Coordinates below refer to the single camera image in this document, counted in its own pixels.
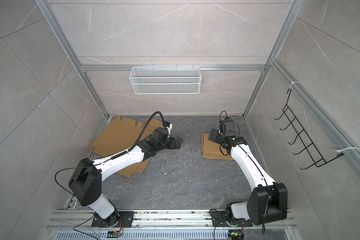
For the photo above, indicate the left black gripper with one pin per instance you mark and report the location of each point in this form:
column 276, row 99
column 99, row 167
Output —
column 173, row 144

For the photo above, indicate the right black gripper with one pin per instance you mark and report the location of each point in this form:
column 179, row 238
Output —
column 213, row 134

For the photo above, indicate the brown cardboard box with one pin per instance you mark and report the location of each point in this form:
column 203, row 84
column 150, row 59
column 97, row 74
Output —
column 211, row 150

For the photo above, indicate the cardboard stack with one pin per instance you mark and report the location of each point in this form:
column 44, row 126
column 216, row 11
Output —
column 120, row 135

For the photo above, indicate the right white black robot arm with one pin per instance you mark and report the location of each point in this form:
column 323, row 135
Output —
column 268, row 201

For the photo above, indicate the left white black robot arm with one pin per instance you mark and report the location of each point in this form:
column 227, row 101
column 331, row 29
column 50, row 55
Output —
column 86, row 181

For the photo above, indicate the right small circuit board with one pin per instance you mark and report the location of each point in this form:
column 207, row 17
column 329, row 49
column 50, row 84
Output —
column 235, row 235

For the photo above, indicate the small circuit board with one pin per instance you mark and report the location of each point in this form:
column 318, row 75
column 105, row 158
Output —
column 235, row 235
column 115, row 234

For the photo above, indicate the left small circuit board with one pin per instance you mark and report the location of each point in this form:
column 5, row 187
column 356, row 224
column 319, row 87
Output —
column 115, row 234

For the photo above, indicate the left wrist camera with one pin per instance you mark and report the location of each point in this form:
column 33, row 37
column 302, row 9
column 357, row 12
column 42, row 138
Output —
column 168, row 126

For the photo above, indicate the white wire mesh basket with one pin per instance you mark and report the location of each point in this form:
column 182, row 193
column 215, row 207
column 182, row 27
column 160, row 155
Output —
column 166, row 80

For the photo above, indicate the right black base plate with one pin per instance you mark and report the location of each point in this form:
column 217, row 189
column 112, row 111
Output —
column 220, row 219

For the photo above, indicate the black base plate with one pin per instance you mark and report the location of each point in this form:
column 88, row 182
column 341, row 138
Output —
column 220, row 219
column 116, row 220

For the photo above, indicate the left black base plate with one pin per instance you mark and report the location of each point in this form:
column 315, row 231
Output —
column 116, row 220

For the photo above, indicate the black wire hook rack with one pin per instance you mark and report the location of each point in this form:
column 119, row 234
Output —
column 303, row 137

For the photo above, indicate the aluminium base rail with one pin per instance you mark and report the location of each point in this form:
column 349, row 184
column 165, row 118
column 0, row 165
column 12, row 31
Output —
column 143, row 219

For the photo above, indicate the slotted grey cable duct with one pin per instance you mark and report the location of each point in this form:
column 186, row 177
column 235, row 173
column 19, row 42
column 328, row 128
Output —
column 146, row 235

